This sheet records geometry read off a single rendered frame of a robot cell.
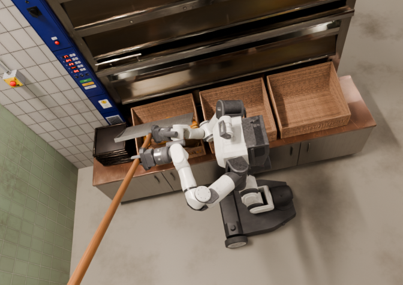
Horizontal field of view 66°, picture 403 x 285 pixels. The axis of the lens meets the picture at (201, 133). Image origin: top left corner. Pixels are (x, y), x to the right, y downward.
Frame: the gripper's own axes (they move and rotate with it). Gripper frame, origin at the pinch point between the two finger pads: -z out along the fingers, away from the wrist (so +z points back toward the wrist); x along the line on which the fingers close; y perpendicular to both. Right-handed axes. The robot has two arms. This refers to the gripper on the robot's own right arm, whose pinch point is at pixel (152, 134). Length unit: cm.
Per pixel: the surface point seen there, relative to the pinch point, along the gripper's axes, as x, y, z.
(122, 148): 19, 16, -59
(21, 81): -53, -27, -87
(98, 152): 18, 5, -76
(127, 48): -57, 20, -22
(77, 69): -51, 0, -58
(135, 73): -37, 36, -38
